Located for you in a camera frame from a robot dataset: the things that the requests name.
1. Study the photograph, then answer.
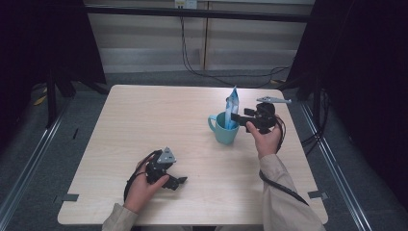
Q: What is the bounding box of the black cable bundle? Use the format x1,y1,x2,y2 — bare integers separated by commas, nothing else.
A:
300,89,332,156

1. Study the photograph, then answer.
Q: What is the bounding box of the person's right hand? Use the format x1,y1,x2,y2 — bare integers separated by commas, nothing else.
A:
245,115,283,161

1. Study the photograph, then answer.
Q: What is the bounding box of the white wall socket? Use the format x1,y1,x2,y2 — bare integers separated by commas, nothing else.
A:
174,0,198,10

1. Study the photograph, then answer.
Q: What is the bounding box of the metal floor rail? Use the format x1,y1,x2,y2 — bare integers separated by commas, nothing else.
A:
299,101,373,231
0,101,70,223

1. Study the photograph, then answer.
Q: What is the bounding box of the black horizontal bar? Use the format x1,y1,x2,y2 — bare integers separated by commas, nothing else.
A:
84,5,313,24

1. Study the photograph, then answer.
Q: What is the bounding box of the person's left hand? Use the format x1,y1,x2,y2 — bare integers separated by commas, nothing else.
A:
123,156,170,215

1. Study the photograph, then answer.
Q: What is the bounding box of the dark curtain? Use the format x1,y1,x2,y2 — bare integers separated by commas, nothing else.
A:
286,0,408,201
0,0,108,152

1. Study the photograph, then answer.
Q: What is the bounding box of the long black wall cable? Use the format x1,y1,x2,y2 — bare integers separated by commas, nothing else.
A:
179,8,292,89

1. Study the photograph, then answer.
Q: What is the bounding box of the teal mug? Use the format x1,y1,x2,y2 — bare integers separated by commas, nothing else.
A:
207,111,242,146

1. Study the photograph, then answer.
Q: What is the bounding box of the blue and white toothpaste tube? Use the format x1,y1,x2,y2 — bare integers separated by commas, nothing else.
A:
224,85,241,131

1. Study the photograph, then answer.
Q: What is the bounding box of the right hand-held gripper black cable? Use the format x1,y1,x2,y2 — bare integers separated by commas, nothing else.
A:
258,115,310,207

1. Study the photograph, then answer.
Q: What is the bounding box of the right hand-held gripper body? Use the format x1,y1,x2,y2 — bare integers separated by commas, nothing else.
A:
252,95,293,136

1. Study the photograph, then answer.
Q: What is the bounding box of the black metal stand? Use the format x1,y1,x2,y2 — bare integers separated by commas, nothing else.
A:
295,76,323,130
45,69,77,129

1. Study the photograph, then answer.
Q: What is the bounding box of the hand-held gripper black cable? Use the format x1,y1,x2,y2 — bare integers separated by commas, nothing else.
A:
123,149,162,203
258,115,310,207

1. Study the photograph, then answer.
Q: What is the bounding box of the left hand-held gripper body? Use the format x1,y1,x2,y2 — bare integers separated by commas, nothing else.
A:
145,146,178,186

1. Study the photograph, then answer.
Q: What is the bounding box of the yellow floor tape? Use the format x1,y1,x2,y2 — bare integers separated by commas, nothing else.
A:
33,93,48,107

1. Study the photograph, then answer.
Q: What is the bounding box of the grey tape strip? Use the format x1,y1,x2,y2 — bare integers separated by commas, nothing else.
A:
61,192,80,203
307,190,329,200

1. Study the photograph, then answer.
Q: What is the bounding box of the left hand-held gripper black cable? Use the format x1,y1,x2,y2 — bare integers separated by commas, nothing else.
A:
123,149,162,203

